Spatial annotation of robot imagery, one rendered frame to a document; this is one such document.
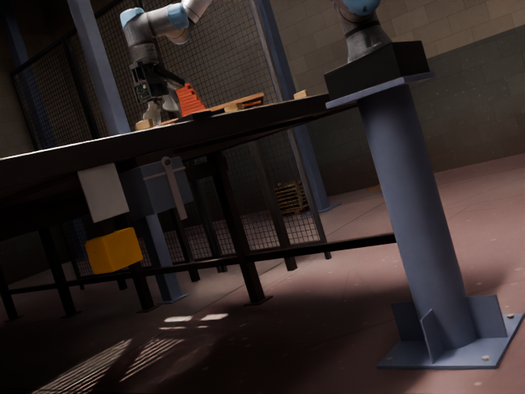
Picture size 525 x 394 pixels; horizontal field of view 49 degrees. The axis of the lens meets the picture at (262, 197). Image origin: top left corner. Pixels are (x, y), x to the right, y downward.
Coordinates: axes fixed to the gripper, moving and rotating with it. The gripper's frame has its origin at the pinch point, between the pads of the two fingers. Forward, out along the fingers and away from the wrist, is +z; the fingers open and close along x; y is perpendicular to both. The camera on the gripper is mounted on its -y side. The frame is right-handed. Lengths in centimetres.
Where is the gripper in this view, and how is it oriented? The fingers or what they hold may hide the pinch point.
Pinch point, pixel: (170, 123)
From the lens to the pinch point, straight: 179.9
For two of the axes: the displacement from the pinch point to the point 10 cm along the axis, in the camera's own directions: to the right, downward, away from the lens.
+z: 2.9, 9.6, 0.7
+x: 7.3, -1.7, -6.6
